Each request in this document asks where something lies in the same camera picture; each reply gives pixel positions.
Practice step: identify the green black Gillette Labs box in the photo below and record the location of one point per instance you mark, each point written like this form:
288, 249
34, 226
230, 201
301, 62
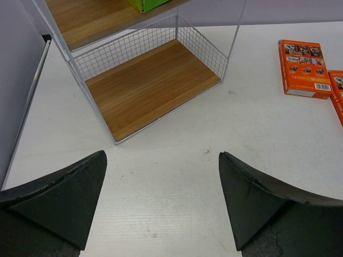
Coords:
147, 4

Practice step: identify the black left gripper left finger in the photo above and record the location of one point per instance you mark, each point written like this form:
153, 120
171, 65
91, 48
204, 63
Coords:
52, 215

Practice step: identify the orange Gillette cartridge box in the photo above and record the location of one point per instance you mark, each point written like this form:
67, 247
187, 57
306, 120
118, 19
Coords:
303, 69

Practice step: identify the orange Gillette Fusion5 box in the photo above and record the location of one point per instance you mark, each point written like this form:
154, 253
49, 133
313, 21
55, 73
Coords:
336, 80

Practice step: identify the white wire wooden shelf rack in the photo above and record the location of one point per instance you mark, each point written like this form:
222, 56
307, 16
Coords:
134, 64

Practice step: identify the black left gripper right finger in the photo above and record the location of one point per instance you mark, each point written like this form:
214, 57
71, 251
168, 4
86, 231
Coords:
269, 217

